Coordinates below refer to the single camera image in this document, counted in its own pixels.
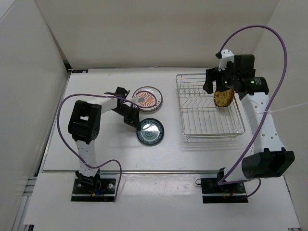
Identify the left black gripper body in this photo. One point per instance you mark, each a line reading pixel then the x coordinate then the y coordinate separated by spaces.
pixel 129 112

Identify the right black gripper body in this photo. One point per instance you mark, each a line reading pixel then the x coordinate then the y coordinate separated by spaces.
pixel 225 78

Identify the white plate orange sunburst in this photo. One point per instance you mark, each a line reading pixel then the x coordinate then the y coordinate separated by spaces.
pixel 149 93

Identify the yellow plate with black symbols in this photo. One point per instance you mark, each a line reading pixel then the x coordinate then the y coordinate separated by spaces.
pixel 220 98

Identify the blue floral plate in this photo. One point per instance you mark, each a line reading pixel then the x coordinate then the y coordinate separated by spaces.
pixel 151 133

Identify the white plate with flower outline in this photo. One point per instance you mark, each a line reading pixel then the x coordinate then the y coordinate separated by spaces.
pixel 149 108

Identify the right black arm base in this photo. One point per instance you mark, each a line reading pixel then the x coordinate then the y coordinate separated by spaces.
pixel 212 193

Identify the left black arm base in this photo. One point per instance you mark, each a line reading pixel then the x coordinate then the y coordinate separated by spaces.
pixel 93 189

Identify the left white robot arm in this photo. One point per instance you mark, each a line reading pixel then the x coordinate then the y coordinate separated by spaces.
pixel 84 126

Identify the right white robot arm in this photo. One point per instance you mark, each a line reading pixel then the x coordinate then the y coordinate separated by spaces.
pixel 265 156

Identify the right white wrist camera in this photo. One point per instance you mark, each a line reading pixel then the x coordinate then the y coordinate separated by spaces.
pixel 224 56

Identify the silver wire dish rack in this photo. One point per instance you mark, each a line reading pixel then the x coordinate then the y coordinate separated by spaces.
pixel 201 118

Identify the white cable tie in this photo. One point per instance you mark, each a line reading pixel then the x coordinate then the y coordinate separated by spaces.
pixel 281 109

